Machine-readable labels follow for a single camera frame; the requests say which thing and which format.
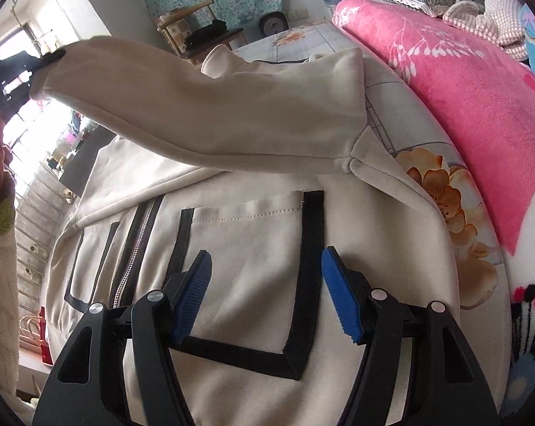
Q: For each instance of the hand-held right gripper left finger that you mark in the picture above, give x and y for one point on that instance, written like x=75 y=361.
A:
x=192 y=297

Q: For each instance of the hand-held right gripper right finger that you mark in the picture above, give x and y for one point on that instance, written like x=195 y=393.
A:
x=340 y=293

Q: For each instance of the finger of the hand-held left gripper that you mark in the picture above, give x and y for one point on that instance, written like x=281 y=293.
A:
x=50 y=58

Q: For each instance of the beige zip jacket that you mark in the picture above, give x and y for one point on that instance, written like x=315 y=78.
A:
x=249 y=111

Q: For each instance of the wooden chair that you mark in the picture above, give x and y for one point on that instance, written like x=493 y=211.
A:
x=174 y=31

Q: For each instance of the pair of beige shoes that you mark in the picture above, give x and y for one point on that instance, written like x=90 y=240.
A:
x=68 y=195

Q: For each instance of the floral checked bed sheet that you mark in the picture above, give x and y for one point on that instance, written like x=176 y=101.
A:
x=449 y=195

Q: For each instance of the red paper bag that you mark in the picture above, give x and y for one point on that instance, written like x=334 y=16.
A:
x=39 y=337

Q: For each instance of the black folded clothing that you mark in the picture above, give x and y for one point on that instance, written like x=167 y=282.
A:
x=207 y=32

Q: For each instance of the metal balcony railing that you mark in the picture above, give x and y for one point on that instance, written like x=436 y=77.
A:
x=37 y=239

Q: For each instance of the black round fan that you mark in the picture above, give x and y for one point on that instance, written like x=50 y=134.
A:
x=272 y=23

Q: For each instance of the pink floral blanket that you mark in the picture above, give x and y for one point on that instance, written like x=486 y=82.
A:
x=471 y=97

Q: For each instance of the pink white knit garment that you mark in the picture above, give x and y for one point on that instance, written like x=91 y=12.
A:
x=493 y=17

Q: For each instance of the white wall socket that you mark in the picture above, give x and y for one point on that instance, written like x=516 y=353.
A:
x=298 y=14

